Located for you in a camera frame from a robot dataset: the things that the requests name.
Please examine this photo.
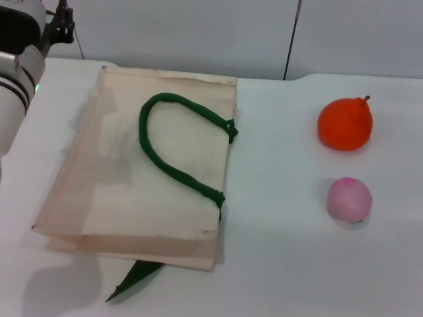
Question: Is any pink peach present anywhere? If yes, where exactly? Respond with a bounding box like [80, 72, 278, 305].
[326, 176, 373, 229]

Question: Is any cream handbag with green handles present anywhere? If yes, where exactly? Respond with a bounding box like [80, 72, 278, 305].
[31, 65, 239, 303]

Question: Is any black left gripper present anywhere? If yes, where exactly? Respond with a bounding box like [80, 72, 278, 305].
[40, 0, 75, 54]

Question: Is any orange fruit with stem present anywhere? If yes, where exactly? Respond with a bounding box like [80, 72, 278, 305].
[317, 94, 374, 152]

